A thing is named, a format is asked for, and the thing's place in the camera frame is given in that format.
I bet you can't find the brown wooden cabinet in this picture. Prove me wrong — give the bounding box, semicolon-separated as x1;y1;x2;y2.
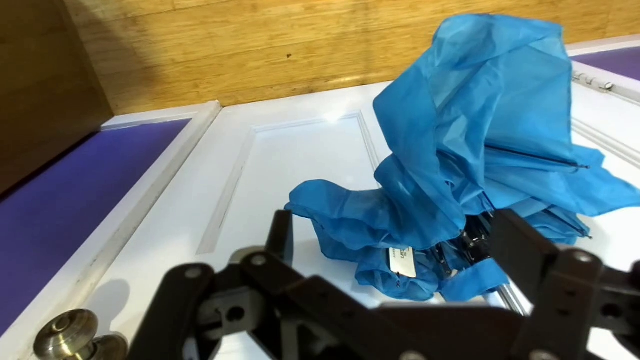
0;0;116;197

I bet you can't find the blue folding umbrella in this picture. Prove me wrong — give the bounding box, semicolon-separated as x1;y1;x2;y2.
286;13;640;306

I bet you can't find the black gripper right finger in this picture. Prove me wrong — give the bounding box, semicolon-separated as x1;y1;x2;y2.
489;207;640;360

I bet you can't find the white panel door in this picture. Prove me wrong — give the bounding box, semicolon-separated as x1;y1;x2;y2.
38;62;640;360

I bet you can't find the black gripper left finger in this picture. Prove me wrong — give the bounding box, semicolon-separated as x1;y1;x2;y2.
126;208;417;360

